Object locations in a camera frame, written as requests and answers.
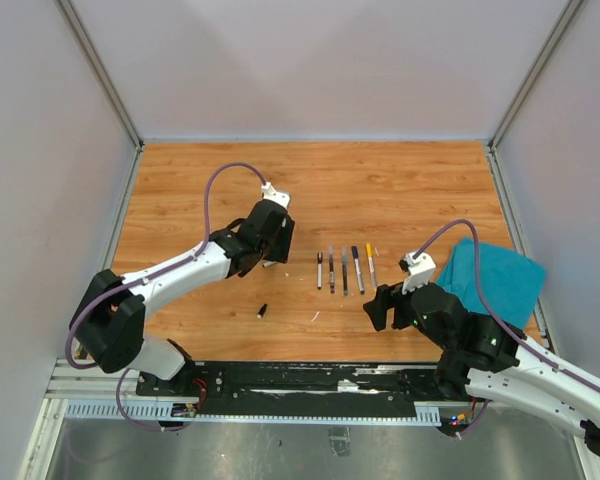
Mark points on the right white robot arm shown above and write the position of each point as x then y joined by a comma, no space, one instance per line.
485,360

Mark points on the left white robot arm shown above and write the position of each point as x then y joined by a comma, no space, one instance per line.
109,322

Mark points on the white pen black tip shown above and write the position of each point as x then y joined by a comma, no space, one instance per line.
358,269

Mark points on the left aluminium frame post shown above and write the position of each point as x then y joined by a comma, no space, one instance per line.
78,29

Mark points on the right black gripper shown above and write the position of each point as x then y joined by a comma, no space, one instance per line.
377,308

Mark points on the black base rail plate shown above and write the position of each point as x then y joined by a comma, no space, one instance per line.
296,384

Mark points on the aluminium frame post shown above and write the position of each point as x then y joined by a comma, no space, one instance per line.
78,29
565,21

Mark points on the dark purple pen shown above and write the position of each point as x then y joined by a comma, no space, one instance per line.
331,267

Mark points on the right aluminium frame post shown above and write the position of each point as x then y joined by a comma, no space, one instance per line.
565,21

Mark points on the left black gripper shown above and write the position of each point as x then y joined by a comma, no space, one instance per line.
280,253

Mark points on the white pen black end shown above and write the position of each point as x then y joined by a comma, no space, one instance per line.
319,274

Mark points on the teal barrel gel pen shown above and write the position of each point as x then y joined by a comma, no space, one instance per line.
344,266

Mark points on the grey slotted cable duct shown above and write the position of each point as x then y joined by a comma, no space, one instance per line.
163,411

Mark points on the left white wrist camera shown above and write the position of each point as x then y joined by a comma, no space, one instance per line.
270,193

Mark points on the white marker yellow end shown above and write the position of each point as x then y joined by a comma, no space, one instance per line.
371,265

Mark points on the teal cloth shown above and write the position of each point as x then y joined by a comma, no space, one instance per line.
511,283

